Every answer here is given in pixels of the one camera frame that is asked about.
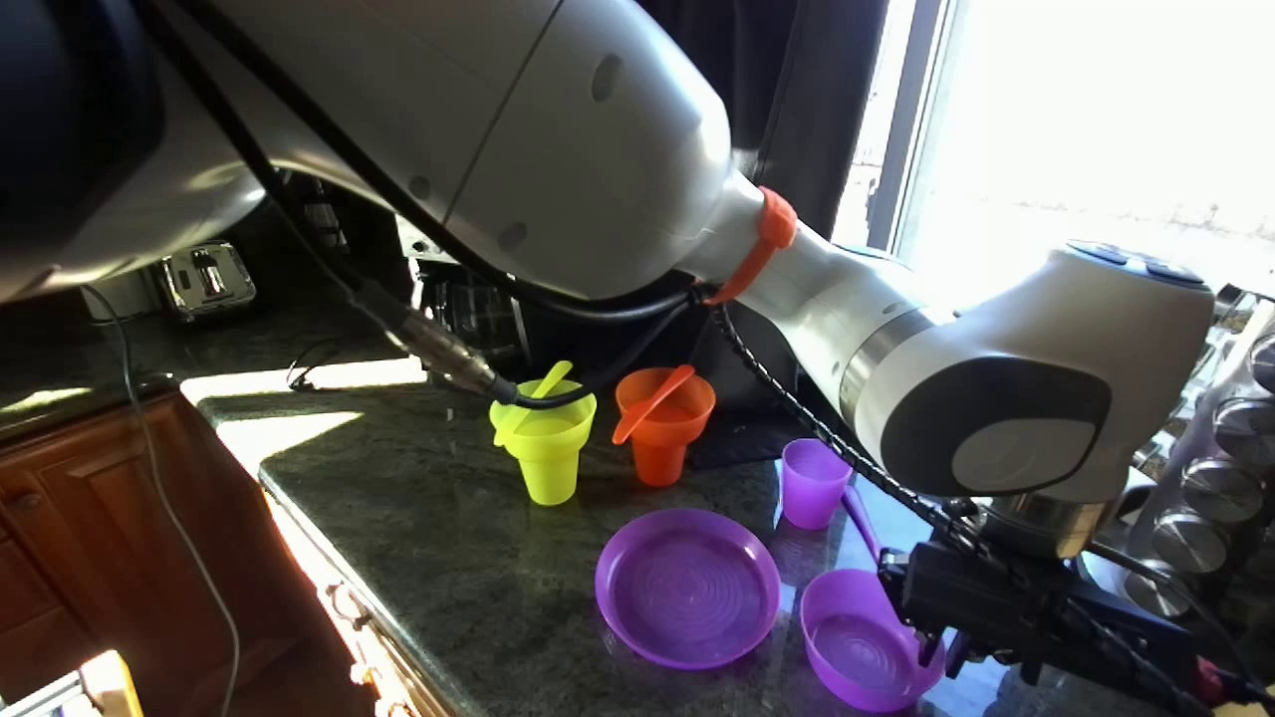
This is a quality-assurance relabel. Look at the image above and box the purple plastic cup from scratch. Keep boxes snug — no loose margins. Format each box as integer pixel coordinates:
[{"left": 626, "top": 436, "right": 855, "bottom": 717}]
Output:
[{"left": 776, "top": 436, "right": 855, "bottom": 534}]

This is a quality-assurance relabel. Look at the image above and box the orange cable clip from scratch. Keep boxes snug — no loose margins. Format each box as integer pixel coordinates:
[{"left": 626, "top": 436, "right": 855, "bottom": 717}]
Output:
[{"left": 709, "top": 188, "right": 804, "bottom": 310}]

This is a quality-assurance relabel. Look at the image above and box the orange plastic spoon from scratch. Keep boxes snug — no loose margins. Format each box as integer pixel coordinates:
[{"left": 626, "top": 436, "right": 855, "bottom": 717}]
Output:
[{"left": 611, "top": 361, "right": 703, "bottom": 449}]

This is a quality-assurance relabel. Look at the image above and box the yellow-green plastic spoon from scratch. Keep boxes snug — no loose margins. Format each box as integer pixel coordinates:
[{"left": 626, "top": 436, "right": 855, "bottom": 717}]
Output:
[{"left": 495, "top": 354, "right": 579, "bottom": 441}]

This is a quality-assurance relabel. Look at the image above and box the orange plastic cup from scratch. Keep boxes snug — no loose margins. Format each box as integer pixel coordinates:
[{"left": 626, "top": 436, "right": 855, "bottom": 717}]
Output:
[{"left": 611, "top": 367, "right": 723, "bottom": 490}]

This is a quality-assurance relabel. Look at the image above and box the thin white cable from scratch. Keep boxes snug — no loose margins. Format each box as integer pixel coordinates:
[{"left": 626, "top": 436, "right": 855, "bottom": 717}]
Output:
[{"left": 76, "top": 284, "right": 252, "bottom": 717}]

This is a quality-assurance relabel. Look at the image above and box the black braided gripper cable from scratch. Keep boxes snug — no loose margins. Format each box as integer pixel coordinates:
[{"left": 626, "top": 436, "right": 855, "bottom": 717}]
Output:
[{"left": 715, "top": 302, "right": 994, "bottom": 542}]

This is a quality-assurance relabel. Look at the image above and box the chrome toaster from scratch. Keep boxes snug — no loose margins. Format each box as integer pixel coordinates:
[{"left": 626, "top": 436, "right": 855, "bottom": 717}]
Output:
[{"left": 157, "top": 235, "right": 259, "bottom": 326}]

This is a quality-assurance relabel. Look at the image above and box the stainless steel coffee maker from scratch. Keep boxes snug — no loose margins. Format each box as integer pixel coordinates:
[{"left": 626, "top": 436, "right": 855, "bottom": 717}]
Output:
[{"left": 396, "top": 215, "right": 534, "bottom": 391}]

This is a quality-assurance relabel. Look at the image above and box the bright window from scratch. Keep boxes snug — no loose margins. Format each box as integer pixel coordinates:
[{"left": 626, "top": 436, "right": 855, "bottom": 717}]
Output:
[{"left": 859, "top": 0, "right": 1275, "bottom": 302}]

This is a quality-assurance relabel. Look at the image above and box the black cable with metal connector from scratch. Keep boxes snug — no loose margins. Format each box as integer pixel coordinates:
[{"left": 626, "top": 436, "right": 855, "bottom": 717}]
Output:
[{"left": 132, "top": 0, "right": 723, "bottom": 416}]

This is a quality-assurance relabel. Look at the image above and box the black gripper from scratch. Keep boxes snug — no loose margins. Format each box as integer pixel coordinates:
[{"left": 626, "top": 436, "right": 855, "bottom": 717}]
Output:
[{"left": 879, "top": 534, "right": 1206, "bottom": 688}]

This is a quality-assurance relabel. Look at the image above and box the brown wooden cabinet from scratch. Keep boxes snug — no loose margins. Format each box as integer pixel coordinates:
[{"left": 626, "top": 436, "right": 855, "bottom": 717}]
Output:
[{"left": 0, "top": 391, "right": 454, "bottom": 717}]

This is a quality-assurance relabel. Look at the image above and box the purple plastic bowl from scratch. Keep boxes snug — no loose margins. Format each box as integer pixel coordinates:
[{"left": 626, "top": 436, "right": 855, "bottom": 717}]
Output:
[{"left": 792, "top": 567, "right": 958, "bottom": 717}]

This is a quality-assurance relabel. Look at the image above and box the yellow-green plastic cup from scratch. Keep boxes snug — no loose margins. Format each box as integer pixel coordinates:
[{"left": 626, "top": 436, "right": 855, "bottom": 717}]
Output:
[{"left": 485, "top": 384, "right": 603, "bottom": 509}]

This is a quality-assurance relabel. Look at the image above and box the dark curtain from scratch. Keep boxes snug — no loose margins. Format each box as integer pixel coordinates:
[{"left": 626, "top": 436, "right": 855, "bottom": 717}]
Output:
[{"left": 634, "top": 0, "right": 891, "bottom": 242}]

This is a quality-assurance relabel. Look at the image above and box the pale wooden board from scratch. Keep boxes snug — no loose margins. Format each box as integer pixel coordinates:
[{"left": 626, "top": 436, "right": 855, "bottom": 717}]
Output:
[{"left": 0, "top": 646, "right": 146, "bottom": 717}]

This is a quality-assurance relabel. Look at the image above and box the purple plastic plate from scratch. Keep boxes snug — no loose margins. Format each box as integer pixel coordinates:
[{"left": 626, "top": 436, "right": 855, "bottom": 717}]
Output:
[{"left": 590, "top": 506, "right": 785, "bottom": 672}]

